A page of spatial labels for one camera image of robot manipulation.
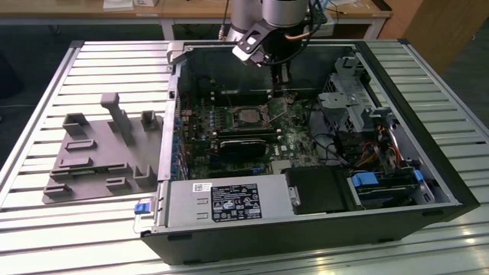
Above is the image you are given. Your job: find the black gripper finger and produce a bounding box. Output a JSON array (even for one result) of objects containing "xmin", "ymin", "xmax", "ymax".
[{"xmin": 269, "ymin": 65, "xmax": 291, "ymax": 93}]

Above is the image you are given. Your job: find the metal socket cover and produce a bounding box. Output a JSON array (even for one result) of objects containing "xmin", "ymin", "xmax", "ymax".
[{"xmin": 267, "ymin": 92, "xmax": 299, "ymax": 123}]

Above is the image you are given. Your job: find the silver CPU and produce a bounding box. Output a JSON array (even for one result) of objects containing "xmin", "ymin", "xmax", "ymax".
[{"xmin": 237, "ymin": 110, "xmax": 261, "ymax": 123}]

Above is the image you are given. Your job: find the CPU socket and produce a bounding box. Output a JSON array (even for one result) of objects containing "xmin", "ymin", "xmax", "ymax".
[{"xmin": 228, "ymin": 105, "xmax": 271, "ymax": 129}]

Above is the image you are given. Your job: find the metal drive cage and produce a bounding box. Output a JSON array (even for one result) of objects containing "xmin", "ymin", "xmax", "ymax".
[{"xmin": 316, "ymin": 56, "xmax": 387, "ymax": 134}]

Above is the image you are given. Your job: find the green motherboard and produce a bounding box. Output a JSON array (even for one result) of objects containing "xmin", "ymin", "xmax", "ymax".
[{"xmin": 177, "ymin": 91, "xmax": 325, "ymax": 180}]

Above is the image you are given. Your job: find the black graphics card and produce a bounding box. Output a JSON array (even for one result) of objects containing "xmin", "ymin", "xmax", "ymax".
[{"xmin": 216, "ymin": 138, "xmax": 268, "ymax": 160}]

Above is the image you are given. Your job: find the wooden desk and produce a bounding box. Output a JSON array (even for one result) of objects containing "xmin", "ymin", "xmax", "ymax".
[{"xmin": 0, "ymin": 0, "xmax": 395, "ymax": 41}]

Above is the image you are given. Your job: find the black drive bay box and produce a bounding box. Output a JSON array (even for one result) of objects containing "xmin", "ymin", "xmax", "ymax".
[{"xmin": 284, "ymin": 167, "xmax": 363, "ymax": 215}]

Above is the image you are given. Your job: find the blue disk carrier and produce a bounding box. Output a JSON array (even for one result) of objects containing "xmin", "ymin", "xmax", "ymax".
[{"xmin": 349, "ymin": 168, "xmax": 425, "ymax": 190}]

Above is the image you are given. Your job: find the wooden cabinet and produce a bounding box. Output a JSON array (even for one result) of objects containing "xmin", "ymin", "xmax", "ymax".
[{"xmin": 377, "ymin": 0, "xmax": 489, "ymax": 74}]

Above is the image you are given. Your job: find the black rating label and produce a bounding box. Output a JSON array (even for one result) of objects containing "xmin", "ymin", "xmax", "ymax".
[{"xmin": 211, "ymin": 183, "xmax": 263, "ymax": 223}]

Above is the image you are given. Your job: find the grey power supply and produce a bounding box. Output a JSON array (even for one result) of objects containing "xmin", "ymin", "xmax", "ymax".
[{"xmin": 152, "ymin": 174, "xmax": 295, "ymax": 230}]

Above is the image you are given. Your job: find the grey parts rack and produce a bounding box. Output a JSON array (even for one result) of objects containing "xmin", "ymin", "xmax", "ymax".
[{"xmin": 40, "ymin": 93, "xmax": 165, "ymax": 205}]

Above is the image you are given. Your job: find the black PC case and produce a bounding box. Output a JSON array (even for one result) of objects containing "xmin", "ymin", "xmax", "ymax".
[{"xmin": 139, "ymin": 38, "xmax": 481, "ymax": 266}]

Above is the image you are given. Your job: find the green RAM stick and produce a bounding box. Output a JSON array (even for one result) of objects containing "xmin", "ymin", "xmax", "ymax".
[{"xmin": 71, "ymin": 167, "xmax": 117, "ymax": 175}]

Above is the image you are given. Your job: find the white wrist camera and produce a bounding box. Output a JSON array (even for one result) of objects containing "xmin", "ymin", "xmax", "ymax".
[{"xmin": 232, "ymin": 21, "xmax": 271, "ymax": 67}]

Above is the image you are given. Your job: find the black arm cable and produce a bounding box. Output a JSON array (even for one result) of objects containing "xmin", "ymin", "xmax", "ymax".
[{"xmin": 304, "ymin": 0, "xmax": 335, "ymax": 44}]

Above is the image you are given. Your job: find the yellow orange wire bundle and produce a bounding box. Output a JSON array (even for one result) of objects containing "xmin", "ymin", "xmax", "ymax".
[{"xmin": 353, "ymin": 142, "xmax": 403, "ymax": 170}]

